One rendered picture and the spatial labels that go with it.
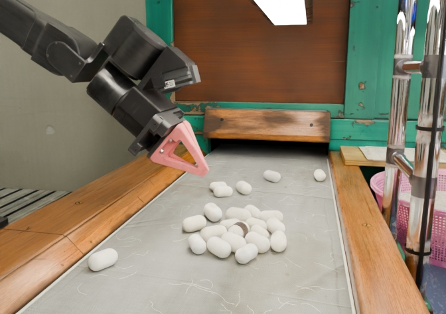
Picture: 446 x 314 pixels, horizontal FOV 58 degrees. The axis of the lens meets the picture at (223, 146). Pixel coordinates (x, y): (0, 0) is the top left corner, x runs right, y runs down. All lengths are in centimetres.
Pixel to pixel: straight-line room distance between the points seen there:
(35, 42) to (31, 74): 153
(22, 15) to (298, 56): 61
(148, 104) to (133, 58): 7
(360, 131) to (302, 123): 14
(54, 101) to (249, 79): 128
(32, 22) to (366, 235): 51
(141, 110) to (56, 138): 158
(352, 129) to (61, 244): 71
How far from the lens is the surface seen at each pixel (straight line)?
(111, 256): 48
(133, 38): 56
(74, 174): 211
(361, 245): 48
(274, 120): 95
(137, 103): 56
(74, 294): 45
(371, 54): 99
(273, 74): 100
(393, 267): 45
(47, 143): 215
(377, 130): 101
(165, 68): 55
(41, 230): 55
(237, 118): 96
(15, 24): 65
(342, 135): 100
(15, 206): 97
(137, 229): 58
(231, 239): 49
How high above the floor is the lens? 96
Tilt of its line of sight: 11 degrees down
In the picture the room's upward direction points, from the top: straight up
